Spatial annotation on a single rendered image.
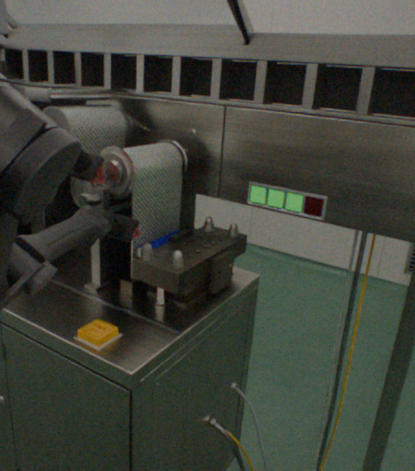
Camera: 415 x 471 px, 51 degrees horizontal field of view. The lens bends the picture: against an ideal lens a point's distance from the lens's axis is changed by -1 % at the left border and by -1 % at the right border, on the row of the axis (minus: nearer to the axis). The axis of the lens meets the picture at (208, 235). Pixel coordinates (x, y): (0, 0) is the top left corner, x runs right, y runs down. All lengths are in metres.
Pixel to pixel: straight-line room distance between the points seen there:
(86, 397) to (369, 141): 1.00
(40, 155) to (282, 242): 3.75
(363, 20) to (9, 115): 3.45
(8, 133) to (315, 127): 1.04
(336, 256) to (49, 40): 2.83
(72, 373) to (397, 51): 1.16
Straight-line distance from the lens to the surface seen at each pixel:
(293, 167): 1.33
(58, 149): 0.35
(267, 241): 4.09
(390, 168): 1.26
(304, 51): 1.32
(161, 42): 1.56
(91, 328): 1.13
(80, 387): 1.24
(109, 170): 1.26
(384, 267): 3.84
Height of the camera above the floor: 1.53
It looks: 20 degrees down
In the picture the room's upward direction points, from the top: 4 degrees clockwise
